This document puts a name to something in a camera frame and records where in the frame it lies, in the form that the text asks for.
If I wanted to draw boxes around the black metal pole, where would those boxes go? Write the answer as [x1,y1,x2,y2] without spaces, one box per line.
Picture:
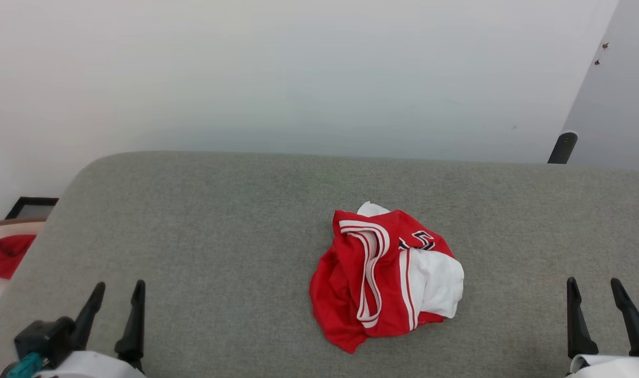
[548,131,579,165]

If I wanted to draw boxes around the crumpled red cloth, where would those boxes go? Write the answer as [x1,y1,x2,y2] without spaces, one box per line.
[0,234,37,280]

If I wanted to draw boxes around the black picture frame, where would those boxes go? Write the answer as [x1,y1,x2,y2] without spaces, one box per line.
[5,197,59,221]

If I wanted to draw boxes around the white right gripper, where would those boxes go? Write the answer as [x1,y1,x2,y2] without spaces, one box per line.
[567,277,639,378]

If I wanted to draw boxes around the red and white basketball jersey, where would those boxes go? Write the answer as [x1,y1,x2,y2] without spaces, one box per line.
[309,201,465,354]

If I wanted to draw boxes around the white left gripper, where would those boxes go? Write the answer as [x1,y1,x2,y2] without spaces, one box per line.
[36,280,146,378]

